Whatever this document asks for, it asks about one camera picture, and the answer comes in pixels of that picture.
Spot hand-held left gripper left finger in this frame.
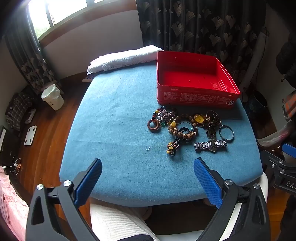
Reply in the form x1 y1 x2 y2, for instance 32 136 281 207
25 158 103 241

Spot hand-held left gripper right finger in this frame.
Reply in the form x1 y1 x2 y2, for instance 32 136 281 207
193 157 271 241

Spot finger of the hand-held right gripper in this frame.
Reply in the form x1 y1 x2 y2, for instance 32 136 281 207
261 143 296 168

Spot silver metal watch band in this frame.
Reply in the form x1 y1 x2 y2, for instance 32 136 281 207
194 138 228 153

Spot dark bead bracelet amber beads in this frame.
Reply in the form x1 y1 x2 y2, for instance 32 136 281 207
166 126 193 158

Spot amber pendant bead necklace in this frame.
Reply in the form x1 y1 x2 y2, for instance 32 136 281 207
193 110 222 139

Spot brown bead bracelet yellow bead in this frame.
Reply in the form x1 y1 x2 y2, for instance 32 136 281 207
167 113 199 141

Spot brown wooden bangle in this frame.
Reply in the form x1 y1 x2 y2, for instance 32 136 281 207
147 119 160 133

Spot red tin box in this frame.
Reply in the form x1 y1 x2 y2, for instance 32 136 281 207
157 51 241 109

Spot clear plastic bag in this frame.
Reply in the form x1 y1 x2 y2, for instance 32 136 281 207
256 120 292 150

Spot person's dark clothing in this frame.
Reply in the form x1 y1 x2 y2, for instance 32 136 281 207
279 193 296 241

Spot orange packet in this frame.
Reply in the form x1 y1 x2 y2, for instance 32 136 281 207
282 92 296 121

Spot thick silver bangle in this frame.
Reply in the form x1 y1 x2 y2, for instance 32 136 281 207
218 124 235 141

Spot blue tablecloth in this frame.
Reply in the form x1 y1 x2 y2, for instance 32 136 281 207
59 61 263 207

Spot person's white trouser leg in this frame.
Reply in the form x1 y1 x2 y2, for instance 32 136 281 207
89 199 160 241

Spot dark blue bin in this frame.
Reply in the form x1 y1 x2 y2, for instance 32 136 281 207
245 90 269 117

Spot white bathroom scale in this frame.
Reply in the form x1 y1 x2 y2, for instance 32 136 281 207
24 125 37 146

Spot pink cloth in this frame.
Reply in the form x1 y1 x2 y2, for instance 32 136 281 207
0 166 30 241

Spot white trash bin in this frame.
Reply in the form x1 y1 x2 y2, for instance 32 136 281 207
41 84 64 111

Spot black padded jacket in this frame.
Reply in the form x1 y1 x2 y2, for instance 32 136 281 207
276 35 296 90

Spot white rolled sheet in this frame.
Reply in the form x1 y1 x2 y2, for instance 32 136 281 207
240 31 270 90

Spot plaid clothes pile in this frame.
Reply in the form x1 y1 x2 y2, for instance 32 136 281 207
6 92 33 131

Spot white lace cloth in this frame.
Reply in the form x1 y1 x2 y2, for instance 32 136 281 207
87 45 164 75

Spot dark leaf-patterned curtain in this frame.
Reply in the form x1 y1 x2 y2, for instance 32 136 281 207
136 0 267 80
4 22 62 94

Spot window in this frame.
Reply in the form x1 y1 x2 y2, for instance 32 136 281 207
27 0 137 40

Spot white charger cable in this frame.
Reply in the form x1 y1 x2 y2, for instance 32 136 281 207
2 156 23 175

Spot silver beaded chain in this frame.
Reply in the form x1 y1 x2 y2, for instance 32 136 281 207
159 109 177 121

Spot multicolour glass bead bracelet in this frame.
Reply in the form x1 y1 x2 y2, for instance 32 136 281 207
152 107 179 127

